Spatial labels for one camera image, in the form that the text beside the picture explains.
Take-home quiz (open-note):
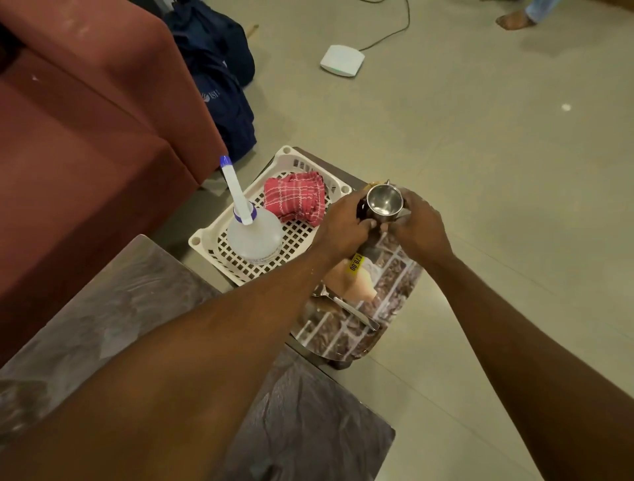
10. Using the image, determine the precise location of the person's left hand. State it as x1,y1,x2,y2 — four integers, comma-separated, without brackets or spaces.
312,190,380,264

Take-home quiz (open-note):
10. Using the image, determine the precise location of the person's right hand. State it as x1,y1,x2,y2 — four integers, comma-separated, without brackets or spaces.
381,187,456,271

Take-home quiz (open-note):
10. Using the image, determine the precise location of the steel cup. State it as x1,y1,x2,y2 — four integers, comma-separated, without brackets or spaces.
356,179,407,234

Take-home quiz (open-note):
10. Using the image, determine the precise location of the red checked cloth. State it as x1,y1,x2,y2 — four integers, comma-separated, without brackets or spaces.
263,171,327,228

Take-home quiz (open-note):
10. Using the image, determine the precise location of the brick pattern glossy tray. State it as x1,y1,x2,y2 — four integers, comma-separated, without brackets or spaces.
289,180,425,361

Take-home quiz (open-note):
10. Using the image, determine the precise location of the steel spoon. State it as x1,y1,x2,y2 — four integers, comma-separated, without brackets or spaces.
312,285,381,332

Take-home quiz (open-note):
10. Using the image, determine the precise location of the clear spray bottle blue nozzle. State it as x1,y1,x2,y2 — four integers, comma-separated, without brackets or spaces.
219,155,285,266

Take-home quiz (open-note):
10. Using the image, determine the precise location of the white plastic perforated basket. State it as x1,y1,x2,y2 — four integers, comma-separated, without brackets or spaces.
188,145,353,287

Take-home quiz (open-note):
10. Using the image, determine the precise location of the dark wooden side table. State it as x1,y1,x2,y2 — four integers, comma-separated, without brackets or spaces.
285,146,370,371

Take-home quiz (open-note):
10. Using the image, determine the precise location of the white flat device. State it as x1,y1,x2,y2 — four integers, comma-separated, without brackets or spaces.
320,44,366,78

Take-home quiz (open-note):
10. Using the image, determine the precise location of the navy blue bag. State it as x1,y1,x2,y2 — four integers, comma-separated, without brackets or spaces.
129,0,258,165

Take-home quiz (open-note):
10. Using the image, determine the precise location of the red fabric sofa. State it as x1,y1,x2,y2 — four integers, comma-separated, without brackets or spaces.
0,0,229,367

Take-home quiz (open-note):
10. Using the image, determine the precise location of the brown marbled wooden table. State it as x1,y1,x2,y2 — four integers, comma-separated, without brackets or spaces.
0,234,396,481

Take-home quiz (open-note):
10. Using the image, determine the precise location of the dark floor cable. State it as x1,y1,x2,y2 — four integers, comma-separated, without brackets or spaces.
357,0,411,52

